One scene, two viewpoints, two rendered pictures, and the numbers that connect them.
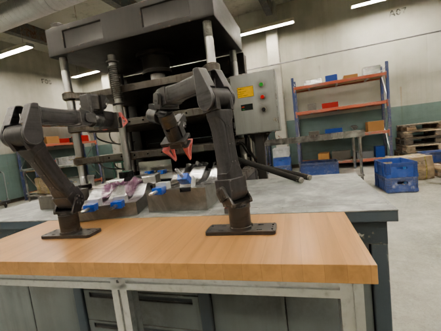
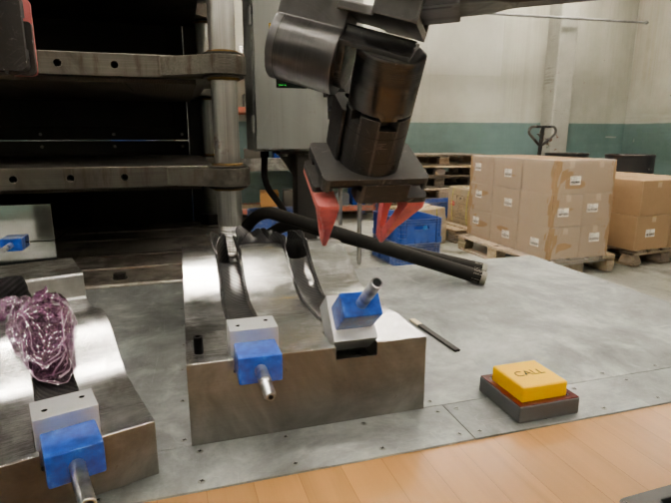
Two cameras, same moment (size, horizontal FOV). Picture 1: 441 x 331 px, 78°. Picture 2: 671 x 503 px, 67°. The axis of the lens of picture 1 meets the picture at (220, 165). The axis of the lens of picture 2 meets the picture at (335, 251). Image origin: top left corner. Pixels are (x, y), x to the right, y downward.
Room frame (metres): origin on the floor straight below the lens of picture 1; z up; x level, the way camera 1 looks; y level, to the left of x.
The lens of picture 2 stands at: (0.64, 0.45, 1.11)
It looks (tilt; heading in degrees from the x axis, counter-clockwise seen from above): 13 degrees down; 326
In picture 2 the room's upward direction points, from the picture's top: straight up
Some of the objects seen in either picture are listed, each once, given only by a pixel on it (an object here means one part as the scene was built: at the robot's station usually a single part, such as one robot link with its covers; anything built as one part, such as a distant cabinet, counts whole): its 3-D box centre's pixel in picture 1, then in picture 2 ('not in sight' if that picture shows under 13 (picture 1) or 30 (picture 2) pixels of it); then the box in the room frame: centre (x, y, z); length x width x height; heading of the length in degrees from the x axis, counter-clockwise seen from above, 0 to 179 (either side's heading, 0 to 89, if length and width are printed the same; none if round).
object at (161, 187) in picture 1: (157, 191); (259, 365); (1.07, 0.26, 0.89); 0.13 x 0.05 x 0.05; 163
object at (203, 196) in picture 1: (197, 182); (274, 298); (1.31, 0.12, 0.87); 0.50 x 0.26 x 0.14; 163
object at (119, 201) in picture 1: (117, 205); (74, 458); (1.06, 0.43, 0.86); 0.13 x 0.05 x 0.05; 0
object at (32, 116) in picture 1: (54, 126); not in sight; (0.93, 0.54, 1.17); 0.30 x 0.09 x 0.12; 165
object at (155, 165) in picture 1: (171, 167); (20, 226); (2.24, 0.40, 0.87); 0.50 x 0.27 x 0.17; 163
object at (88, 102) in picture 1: (86, 109); not in sight; (1.10, 0.50, 1.24); 0.12 x 0.09 x 0.12; 165
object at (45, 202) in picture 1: (65, 198); not in sight; (1.53, 0.89, 0.84); 0.20 x 0.15 x 0.07; 163
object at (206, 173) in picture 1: (193, 173); (268, 270); (1.30, 0.13, 0.92); 0.35 x 0.16 x 0.09; 163
